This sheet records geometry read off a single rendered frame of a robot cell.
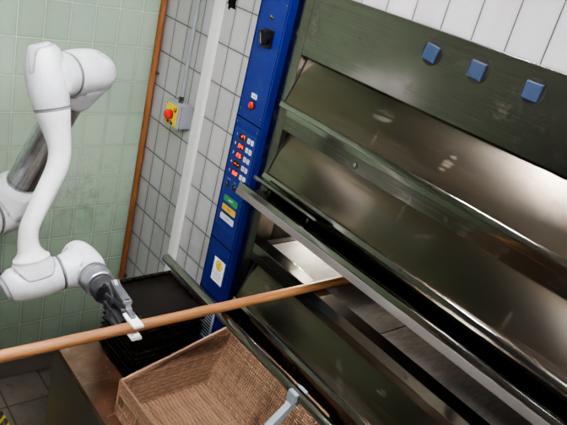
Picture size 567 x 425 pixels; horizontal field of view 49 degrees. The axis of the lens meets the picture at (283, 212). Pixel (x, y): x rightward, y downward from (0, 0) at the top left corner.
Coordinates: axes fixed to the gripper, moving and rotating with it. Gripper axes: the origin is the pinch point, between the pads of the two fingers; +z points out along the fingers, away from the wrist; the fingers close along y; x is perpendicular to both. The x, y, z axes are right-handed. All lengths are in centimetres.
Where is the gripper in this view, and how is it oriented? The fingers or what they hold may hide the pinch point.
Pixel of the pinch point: (132, 325)
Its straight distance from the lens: 176.7
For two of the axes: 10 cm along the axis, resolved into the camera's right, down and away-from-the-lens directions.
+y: -2.4, 8.8, 4.0
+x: -7.6, 0.9, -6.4
